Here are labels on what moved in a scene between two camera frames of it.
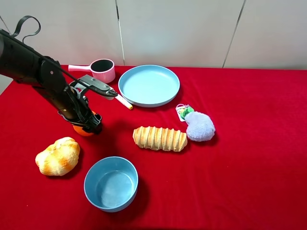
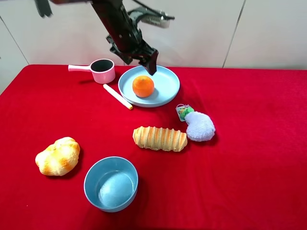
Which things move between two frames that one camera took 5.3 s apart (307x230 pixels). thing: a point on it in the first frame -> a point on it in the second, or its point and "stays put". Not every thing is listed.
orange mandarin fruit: x=78 y=129 -> x=143 y=86
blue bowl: x=111 y=183 stays put
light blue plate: x=148 y=86 stays put
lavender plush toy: x=200 y=127 stays put
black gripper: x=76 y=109 -> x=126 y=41
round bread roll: x=57 y=158 stays put
